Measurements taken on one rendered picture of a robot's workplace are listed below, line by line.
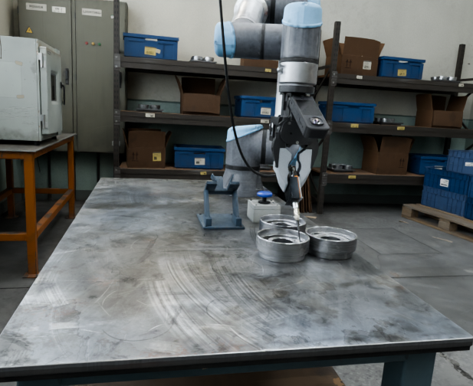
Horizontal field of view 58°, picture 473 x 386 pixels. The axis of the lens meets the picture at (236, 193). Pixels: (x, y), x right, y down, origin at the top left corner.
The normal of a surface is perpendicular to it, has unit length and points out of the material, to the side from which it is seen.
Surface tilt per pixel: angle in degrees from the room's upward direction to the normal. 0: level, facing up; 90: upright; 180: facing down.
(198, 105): 83
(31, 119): 90
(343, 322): 0
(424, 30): 90
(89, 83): 90
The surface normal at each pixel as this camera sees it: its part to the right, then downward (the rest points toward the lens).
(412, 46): 0.20, 0.20
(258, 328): 0.06, -0.98
